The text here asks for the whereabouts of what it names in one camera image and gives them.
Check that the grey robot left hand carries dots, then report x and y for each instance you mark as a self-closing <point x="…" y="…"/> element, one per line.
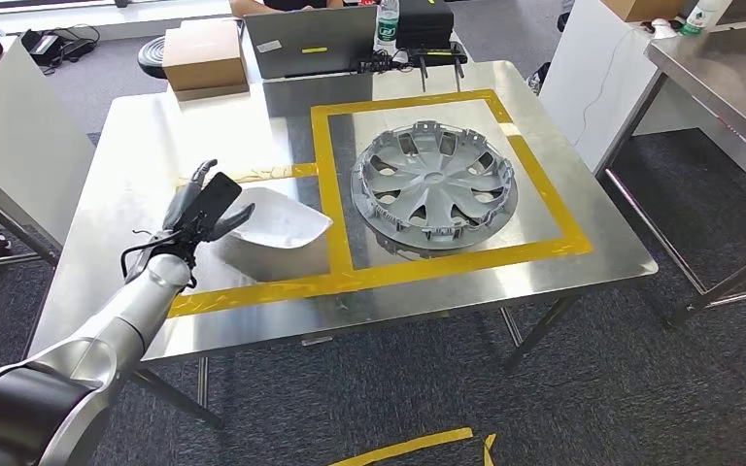
<point x="177" y="209"/>

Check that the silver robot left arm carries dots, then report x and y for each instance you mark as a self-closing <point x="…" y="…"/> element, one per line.
<point x="135" y="309"/>

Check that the steel workbench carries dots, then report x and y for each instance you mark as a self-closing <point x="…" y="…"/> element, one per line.
<point x="444" y="289"/>

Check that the yellow bench marking tape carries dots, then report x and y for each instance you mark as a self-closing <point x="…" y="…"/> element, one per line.
<point x="325" y="193"/>

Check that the black round stool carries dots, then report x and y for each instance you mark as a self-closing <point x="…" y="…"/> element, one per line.
<point x="151" y="61"/>

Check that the cardboard box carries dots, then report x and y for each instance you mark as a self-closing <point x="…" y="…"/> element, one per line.
<point x="202" y="58"/>
<point x="643" y="8"/>

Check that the white desk with steel legs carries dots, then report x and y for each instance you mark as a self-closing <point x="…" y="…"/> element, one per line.
<point x="19" y="141"/>

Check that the black power adapters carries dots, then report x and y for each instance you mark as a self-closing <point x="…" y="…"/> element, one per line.
<point x="45" y="48"/>

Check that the grey laptop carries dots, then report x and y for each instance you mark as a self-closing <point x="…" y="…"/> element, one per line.
<point x="308" y="45"/>

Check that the person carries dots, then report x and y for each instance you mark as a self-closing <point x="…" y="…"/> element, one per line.
<point x="251" y="6"/>

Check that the grey wheel hubcap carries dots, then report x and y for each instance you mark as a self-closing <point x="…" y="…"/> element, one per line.
<point x="434" y="186"/>

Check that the black case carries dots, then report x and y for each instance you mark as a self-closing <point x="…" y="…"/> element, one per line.
<point x="424" y="26"/>

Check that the steel table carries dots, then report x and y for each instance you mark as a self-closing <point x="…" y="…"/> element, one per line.
<point x="733" y="77"/>

